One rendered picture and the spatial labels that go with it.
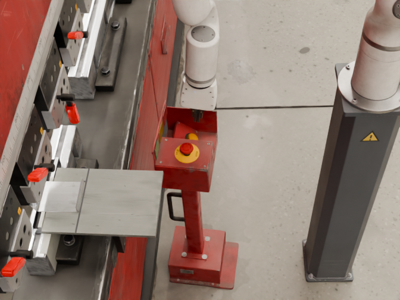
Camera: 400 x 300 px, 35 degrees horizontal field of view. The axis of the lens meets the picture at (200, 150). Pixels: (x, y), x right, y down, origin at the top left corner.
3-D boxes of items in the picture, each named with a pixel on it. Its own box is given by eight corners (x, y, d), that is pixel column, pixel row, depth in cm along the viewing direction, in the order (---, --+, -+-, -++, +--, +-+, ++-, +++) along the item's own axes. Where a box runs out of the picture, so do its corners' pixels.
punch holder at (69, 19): (74, 71, 157) (60, 21, 144) (41, 71, 158) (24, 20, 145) (84, 30, 166) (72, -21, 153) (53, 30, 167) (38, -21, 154)
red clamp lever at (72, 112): (80, 125, 149) (72, 97, 142) (63, 124, 150) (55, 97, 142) (82, 119, 150) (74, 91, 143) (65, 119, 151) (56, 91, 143)
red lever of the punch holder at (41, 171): (40, 174, 120) (55, 162, 130) (19, 174, 121) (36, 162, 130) (40, 183, 121) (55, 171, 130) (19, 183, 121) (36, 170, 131)
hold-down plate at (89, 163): (79, 265, 152) (77, 259, 149) (57, 264, 152) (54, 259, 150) (99, 165, 170) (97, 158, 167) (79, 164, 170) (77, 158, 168)
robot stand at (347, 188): (347, 240, 251) (401, 61, 172) (353, 281, 240) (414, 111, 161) (302, 240, 252) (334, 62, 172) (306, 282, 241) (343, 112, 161)
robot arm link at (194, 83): (181, 78, 166) (180, 86, 169) (213, 83, 166) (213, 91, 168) (186, 56, 171) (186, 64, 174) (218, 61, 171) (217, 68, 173)
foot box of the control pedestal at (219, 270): (233, 290, 240) (233, 275, 231) (169, 282, 243) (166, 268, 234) (238, 243, 252) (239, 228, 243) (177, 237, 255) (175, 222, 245)
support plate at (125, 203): (155, 238, 142) (155, 236, 142) (41, 233, 144) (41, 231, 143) (163, 172, 153) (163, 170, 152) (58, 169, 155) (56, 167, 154)
